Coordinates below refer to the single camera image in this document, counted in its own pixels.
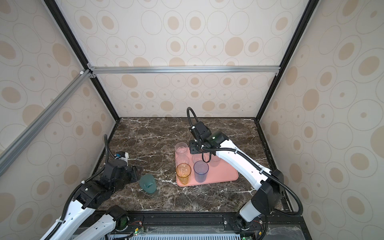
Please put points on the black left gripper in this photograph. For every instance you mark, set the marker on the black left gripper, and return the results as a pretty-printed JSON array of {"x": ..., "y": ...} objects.
[{"x": 136, "y": 173}]

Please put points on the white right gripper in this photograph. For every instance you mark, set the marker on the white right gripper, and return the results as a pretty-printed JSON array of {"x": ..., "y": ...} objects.
[{"x": 191, "y": 148}]

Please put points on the clear large wide glass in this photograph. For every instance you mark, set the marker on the clear large wide glass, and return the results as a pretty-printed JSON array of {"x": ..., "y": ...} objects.
[{"x": 197, "y": 157}]

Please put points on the blue translucent tall cup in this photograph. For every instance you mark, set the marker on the blue translucent tall cup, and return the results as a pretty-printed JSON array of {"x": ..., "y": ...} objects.
[{"x": 201, "y": 170}]

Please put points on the clear wide faceted tumbler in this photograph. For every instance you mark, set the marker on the clear wide faceted tumbler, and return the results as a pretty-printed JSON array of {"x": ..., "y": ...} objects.
[{"x": 182, "y": 159}]

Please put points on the yellow translucent tall glass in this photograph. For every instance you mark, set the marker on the yellow translucent tall glass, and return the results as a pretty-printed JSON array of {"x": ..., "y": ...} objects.
[{"x": 183, "y": 172}]

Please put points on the pink plastic tray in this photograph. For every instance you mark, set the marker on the pink plastic tray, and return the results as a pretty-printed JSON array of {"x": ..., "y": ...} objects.
[{"x": 224, "y": 172}]

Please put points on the clear faceted short tumbler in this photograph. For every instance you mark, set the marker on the clear faceted short tumbler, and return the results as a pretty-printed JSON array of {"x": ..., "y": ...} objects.
[{"x": 215, "y": 161}]

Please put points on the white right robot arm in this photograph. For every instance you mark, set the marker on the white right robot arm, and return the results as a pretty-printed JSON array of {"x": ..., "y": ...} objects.
[{"x": 268, "y": 192}]

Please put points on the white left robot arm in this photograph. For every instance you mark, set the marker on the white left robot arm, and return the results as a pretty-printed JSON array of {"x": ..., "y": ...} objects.
[{"x": 91, "y": 193}]

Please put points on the green translucent cup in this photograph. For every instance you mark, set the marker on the green translucent cup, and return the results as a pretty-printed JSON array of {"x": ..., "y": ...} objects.
[{"x": 148, "y": 183}]

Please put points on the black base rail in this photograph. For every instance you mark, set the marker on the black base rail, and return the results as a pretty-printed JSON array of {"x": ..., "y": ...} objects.
[{"x": 211, "y": 225}]

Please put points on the aluminium frame rail back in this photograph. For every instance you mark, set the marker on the aluminium frame rail back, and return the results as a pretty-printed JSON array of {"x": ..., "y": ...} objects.
[{"x": 188, "y": 69}]

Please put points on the aluminium frame rail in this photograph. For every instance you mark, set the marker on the aluminium frame rail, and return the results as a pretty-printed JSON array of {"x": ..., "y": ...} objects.
[
  {"x": 188, "y": 69},
  {"x": 26, "y": 137}
]

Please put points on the aluminium frame rail left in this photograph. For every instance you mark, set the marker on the aluminium frame rail left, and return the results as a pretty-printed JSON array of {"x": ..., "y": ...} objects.
[{"x": 26, "y": 137}]

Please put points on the black corner frame post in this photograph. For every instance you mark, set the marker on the black corner frame post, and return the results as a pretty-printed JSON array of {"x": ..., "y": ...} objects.
[{"x": 302, "y": 25}]

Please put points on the black left corner post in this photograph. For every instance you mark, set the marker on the black left corner post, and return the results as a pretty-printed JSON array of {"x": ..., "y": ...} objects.
[{"x": 59, "y": 18}]

